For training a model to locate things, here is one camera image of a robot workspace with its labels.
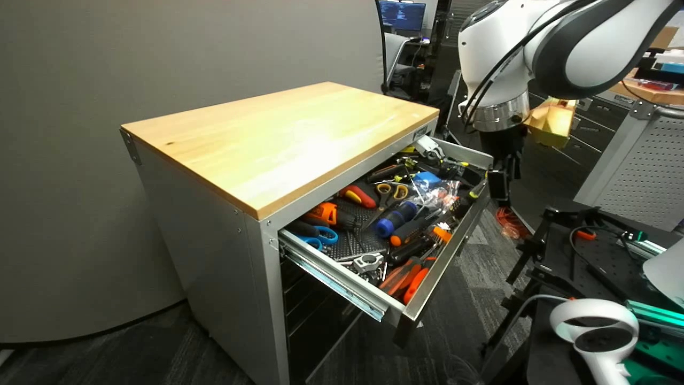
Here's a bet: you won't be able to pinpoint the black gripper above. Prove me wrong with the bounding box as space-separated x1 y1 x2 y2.
485 124 532 209

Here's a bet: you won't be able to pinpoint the black yellow screwdriver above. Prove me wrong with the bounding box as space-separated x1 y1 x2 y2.
463 176 494 207

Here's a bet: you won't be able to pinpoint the grey metal tool drawer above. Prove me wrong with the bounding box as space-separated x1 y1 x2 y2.
276 133 495 324

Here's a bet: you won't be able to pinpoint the black lower drawer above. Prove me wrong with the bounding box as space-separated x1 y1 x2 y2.
282 257 375 337
284 306 402 385

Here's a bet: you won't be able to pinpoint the orange floor object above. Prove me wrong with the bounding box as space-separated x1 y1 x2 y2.
494 204 533 244

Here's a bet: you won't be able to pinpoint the clear plastic bag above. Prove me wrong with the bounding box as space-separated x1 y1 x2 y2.
415 172 461 215

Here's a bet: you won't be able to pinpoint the chrome adjustable wrench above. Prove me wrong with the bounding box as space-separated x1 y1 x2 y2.
415 134 444 161

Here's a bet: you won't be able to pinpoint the black tripod stand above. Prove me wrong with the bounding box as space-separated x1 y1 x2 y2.
479 203 606 358

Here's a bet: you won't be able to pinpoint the dark grey filing cabinet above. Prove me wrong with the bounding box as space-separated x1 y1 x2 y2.
568 93 633 155

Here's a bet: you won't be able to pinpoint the grey perforated metal panel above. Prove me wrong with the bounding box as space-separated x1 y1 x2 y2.
572 104 684 233

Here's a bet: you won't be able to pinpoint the white VR controller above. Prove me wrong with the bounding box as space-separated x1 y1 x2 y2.
544 294 640 385

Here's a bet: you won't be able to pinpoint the silver teal tool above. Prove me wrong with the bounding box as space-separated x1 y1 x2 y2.
616 227 669 260

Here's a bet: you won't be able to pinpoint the black office chair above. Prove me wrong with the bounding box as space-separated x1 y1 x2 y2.
382 29 437 101

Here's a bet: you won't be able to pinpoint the chrome combination wrench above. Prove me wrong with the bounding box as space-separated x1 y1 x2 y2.
336 247 391 281

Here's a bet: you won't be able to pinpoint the wooden desk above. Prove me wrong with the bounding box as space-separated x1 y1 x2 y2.
613 65 684 113

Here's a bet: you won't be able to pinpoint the compact orange tool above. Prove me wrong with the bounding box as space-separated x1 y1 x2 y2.
308 201 342 229

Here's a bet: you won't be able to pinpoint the white curved shade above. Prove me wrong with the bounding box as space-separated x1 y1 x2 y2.
638 234 684 309

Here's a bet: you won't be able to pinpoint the teal metal bar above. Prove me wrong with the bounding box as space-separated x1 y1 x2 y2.
623 297 684 332

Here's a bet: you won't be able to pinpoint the green tool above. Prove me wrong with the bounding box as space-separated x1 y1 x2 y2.
620 332 684 379

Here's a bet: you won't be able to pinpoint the grey cabinet with wooden top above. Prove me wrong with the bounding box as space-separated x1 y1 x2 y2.
116 78 442 385

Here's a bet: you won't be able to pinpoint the red ring clamp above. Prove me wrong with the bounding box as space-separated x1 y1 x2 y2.
568 223 603 245

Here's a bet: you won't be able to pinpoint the orange black handled screwdriver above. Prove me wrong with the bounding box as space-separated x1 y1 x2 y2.
387 219 455 253

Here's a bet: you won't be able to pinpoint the blue black handled screwdriver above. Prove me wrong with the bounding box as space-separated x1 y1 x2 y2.
372 196 418 241

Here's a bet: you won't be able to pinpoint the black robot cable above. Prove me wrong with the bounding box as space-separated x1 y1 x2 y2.
460 0 596 122

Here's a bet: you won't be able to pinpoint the orange handled pliers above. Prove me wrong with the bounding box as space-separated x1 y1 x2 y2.
378 258 433 306

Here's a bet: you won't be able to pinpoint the orange handled tool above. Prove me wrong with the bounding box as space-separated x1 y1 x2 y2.
340 184 378 211

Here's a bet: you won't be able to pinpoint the blue handled scissors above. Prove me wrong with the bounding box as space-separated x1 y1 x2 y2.
292 223 342 253

